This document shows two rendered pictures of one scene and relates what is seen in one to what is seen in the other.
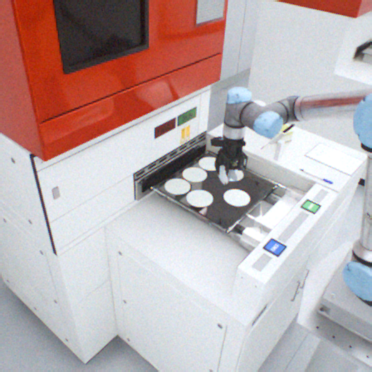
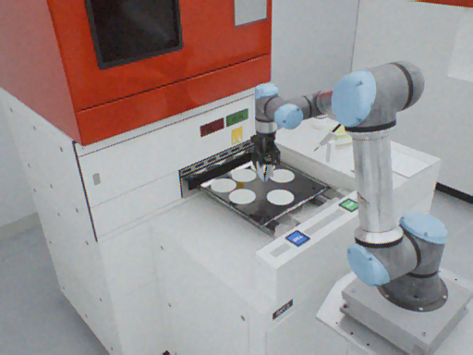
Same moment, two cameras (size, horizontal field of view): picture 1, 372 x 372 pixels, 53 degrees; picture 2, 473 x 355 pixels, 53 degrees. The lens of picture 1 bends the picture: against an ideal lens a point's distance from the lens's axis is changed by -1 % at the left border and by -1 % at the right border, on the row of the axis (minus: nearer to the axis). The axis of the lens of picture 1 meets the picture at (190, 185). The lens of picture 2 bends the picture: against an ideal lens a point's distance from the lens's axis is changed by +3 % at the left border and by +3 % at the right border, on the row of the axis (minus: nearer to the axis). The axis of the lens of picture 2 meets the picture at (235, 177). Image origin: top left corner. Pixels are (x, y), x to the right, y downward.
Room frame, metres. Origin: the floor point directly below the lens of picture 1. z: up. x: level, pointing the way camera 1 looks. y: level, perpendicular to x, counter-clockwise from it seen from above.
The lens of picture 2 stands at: (-0.32, -0.35, 1.88)
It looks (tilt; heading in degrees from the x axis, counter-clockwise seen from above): 32 degrees down; 13
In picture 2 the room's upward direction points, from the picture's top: 2 degrees counter-clockwise
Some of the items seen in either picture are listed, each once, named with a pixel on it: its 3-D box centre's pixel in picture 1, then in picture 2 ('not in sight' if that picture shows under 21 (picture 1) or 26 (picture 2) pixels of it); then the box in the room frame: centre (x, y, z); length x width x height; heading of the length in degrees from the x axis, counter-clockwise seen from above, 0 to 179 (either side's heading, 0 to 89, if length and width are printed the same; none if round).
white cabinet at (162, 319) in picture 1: (233, 268); (292, 283); (1.19, -0.23, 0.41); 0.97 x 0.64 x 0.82; 143
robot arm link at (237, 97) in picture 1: (238, 107); (266, 103); (1.08, -0.13, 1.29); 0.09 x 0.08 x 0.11; 41
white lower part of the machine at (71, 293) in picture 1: (96, 232); (156, 238); (1.37, 0.47, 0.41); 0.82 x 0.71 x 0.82; 143
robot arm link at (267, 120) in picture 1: (265, 119); (287, 112); (1.02, -0.21, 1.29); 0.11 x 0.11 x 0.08; 41
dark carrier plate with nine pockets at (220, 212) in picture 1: (216, 185); (262, 186); (1.19, -0.10, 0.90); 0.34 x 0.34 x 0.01; 53
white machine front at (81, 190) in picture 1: (139, 158); (186, 155); (1.17, 0.20, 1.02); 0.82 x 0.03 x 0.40; 143
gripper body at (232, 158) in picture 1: (232, 151); (266, 146); (1.08, -0.13, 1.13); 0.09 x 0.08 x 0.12; 26
